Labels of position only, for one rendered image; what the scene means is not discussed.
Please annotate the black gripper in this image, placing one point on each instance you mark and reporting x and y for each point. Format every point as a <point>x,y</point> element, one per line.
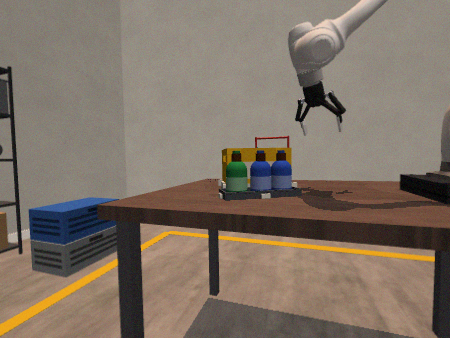
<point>317,99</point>

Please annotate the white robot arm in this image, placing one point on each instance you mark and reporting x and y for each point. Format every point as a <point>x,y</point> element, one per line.
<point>318,48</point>

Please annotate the blue bottle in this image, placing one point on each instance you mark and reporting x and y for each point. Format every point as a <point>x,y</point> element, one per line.
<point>281,172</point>
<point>260,173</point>

